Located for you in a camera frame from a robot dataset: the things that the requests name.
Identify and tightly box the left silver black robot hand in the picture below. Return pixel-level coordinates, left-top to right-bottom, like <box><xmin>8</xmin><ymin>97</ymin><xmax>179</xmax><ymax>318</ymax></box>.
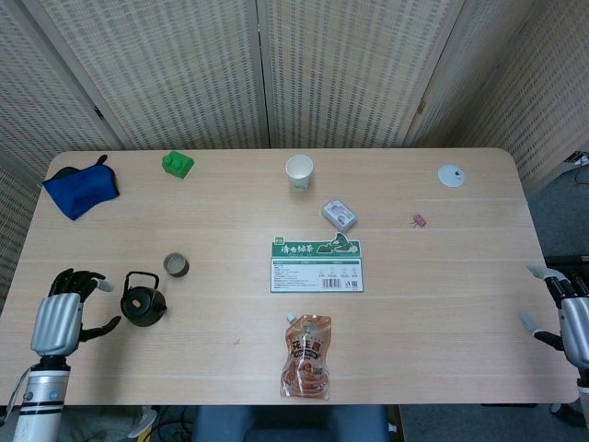
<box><xmin>29</xmin><ymin>268</ymin><xmax>122</xmax><ymax>356</ymax></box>

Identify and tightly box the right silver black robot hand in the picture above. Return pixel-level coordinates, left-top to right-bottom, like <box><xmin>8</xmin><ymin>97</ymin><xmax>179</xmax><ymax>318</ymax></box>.
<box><xmin>518</xmin><ymin>262</ymin><xmax>589</xmax><ymax>367</ymax></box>

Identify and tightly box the black teapot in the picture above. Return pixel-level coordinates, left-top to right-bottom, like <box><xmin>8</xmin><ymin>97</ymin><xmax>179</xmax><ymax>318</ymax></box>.
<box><xmin>120</xmin><ymin>271</ymin><xmax>168</xmax><ymax>329</ymax></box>

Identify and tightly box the white paper cup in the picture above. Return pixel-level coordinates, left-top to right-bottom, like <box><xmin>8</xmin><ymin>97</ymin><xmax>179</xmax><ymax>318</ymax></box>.
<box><xmin>284</xmin><ymin>155</ymin><xmax>315</xmax><ymax>192</ymax></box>

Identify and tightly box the small dark teacup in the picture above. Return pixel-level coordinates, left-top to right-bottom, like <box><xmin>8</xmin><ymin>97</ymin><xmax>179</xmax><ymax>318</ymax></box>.
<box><xmin>162</xmin><ymin>251</ymin><xmax>191</xmax><ymax>278</ymax></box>

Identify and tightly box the white plastic object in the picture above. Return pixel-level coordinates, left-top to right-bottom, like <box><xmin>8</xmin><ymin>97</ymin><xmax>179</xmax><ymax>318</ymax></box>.
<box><xmin>128</xmin><ymin>405</ymin><xmax>160</xmax><ymax>439</ymax></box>

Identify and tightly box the blue cloth pouch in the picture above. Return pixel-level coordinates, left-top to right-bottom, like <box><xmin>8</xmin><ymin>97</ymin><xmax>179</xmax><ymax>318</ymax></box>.
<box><xmin>41</xmin><ymin>154</ymin><xmax>121</xmax><ymax>222</ymax></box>

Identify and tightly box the white round disc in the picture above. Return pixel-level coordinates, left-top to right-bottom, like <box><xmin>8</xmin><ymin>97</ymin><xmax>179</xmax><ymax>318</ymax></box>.
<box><xmin>437</xmin><ymin>164</ymin><xmax>468</xmax><ymax>189</ymax></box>

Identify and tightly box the green toy block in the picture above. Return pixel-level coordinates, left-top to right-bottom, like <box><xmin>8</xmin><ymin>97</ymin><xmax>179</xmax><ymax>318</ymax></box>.
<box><xmin>161</xmin><ymin>150</ymin><xmax>195</xmax><ymax>180</ymax></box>

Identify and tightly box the peanut butter spout pouch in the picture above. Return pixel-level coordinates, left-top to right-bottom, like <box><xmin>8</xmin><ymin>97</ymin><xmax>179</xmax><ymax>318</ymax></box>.
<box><xmin>278</xmin><ymin>311</ymin><xmax>333</xmax><ymax>400</ymax></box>

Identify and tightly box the blue padded seat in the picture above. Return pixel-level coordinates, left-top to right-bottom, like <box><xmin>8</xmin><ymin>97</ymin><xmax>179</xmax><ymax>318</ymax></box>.
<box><xmin>191</xmin><ymin>404</ymin><xmax>390</xmax><ymax>442</ymax></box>

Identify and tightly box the clear box of purple clips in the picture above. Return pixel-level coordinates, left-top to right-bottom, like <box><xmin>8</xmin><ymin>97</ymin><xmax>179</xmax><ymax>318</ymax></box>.
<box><xmin>320</xmin><ymin>198</ymin><xmax>360</xmax><ymax>233</ymax></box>

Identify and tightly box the green and white package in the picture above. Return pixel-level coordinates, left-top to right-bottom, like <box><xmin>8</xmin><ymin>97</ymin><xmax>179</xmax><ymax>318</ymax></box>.
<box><xmin>269</xmin><ymin>233</ymin><xmax>364</xmax><ymax>295</ymax></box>

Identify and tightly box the woven folding screen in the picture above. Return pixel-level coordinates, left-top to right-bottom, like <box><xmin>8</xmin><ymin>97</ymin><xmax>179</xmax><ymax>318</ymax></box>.
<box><xmin>0</xmin><ymin>0</ymin><xmax>589</xmax><ymax>319</ymax></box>

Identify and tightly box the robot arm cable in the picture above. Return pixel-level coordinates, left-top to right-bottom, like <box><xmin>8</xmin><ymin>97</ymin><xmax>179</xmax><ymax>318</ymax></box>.
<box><xmin>0</xmin><ymin>366</ymin><xmax>33</xmax><ymax>425</ymax></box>

